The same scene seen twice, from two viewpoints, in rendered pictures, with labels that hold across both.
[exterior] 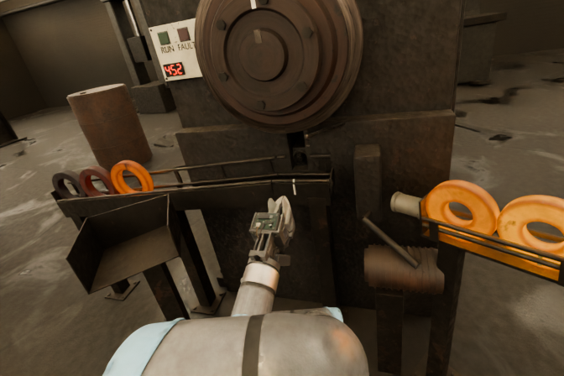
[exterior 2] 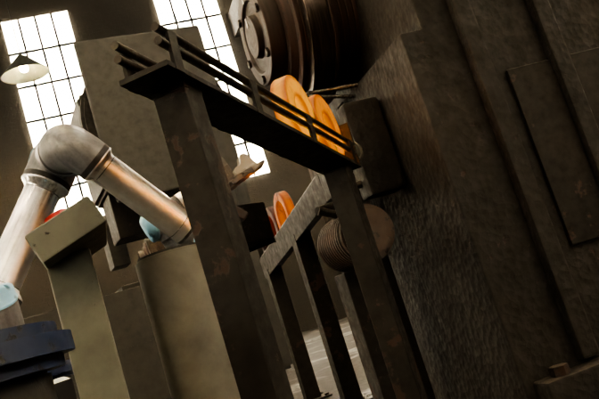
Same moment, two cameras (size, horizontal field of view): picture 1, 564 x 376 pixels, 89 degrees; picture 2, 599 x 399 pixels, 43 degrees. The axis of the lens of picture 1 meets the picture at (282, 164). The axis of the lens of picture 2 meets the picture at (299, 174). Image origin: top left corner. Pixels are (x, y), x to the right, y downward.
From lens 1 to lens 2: 1.91 m
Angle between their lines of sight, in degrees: 62
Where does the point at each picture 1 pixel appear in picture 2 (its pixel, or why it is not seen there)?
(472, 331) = not seen: outside the picture
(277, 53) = (253, 30)
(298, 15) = not seen: outside the picture
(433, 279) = (337, 229)
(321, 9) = not seen: outside the picture
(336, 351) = (69, 128)
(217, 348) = not seen: hidden behind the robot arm
